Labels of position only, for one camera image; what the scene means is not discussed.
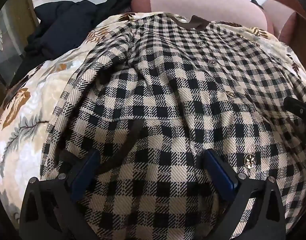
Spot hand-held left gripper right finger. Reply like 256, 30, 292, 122
203, 148, 287, 240

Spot brown wooden bed frame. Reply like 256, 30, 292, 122
284, 12, 306, 64

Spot black and beige checked coat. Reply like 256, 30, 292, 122
41, 12, 306, 240

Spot leaf print fleece blanket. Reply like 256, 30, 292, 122
0, 12, 306, 228

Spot wooden glass-door cabinet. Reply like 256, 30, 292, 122
0, 0, 40, 100

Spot small dark cloth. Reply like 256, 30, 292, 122
250, 0, 265, 10

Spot pink cushion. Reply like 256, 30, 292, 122
263, 0, 299, 43

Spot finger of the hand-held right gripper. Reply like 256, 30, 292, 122
283, 96, 306, 122

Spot black garment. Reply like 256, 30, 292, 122
8, 0, 143, 85

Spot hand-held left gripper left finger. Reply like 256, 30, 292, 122
19, 148, 101, 240

